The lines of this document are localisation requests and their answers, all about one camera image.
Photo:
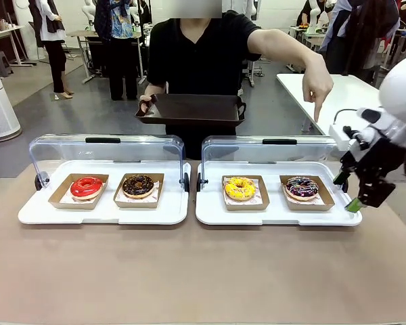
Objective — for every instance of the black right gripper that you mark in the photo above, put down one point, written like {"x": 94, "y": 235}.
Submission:
{"x": 382, "y": 155}

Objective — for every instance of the cardboard tray of purple donut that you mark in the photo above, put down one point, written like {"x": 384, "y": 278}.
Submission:
{"x": 309, "y": 206}

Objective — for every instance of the purple sprinkled donut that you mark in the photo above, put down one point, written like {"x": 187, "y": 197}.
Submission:
{"x": 301, "y": 188}

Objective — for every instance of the dark brown serving tray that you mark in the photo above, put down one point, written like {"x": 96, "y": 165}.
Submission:
{"x": 196, "y": 108}

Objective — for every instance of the chocolate glazed donut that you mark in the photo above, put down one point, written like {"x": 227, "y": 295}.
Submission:
{"x": 137, "y": 186}

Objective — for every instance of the cardboard tray of chocolate donut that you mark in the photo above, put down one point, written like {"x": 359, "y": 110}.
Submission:
{"x": 138, "y": 204}

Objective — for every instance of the person right forearm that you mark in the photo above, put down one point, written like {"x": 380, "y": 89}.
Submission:
{"x": 155, "y": 89}

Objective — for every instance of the person left forearm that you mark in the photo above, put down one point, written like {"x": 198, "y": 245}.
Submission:
{"x": 281, "y": 44}

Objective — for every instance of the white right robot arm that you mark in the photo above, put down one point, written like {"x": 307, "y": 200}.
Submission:
{"x": 402, "y": 91}

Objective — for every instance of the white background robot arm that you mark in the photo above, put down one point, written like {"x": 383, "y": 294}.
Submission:
{"x": 313, "y": 17}
{"x": 88, "y": 13}

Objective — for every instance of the paper liner under yellow donut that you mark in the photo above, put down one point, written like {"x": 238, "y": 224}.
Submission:
{"x": 257, "y": 200}

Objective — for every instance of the cardboard tray of yellow donut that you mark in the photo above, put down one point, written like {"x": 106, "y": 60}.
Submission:
{"x": 245, "y": 207}

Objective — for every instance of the yellow sprinkled donut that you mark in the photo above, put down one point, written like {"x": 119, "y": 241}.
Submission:
{"x": 240, "y": 189}

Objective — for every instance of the person torso in black shirt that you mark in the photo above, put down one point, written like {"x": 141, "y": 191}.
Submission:
{"x": 203, "y": 57}

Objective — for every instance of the red glazed donut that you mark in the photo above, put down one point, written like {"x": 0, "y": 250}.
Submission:
{"x": 86, "y": 189}

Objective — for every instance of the paper liner under red donut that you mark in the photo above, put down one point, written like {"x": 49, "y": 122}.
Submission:
{"x": 67, "y": 199}

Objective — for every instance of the cardboard tray of red donut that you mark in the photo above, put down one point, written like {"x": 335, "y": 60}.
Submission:
{"x": 55, "y": 199}

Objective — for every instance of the person left hand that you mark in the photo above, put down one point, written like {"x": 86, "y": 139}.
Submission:
{"x": 318, "y": 81}

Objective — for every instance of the person right hand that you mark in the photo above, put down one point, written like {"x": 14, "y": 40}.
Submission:
{"x": 146, "y": 103}

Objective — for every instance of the large white table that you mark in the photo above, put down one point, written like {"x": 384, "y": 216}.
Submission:
{"x": 345, "y": 91}

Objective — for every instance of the white display tray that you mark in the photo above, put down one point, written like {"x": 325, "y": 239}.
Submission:
{"x": 101, "y": 216}
{"x": 277, "y": 218}

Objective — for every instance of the clear plastic display lid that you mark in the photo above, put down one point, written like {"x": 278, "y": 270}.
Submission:
{"x": 138, "y": 149}
{"x": 243, "y": 152}

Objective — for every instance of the bystander in blue shirt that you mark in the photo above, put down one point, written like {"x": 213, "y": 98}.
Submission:
{"x": 358, "y": 37}

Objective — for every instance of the bystander in colourful shirt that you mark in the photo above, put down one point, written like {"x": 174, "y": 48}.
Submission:
{"x": 122, "y": 40}

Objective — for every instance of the beige background desk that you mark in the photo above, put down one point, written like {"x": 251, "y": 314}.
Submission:
{"x": 84, "y": 35}

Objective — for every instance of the bystander in white shirt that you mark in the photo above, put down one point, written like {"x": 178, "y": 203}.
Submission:
{"x": 52, "y": 30}

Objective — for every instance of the grey plastic stool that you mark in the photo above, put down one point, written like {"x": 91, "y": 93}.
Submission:
{"x": 1, "y": 62}

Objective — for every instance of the white side table with cups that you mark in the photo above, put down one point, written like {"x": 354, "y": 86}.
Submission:
{"x": 3, "y": 32}

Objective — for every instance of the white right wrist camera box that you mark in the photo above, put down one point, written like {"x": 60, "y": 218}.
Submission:
{"x": 338, "y": 137}

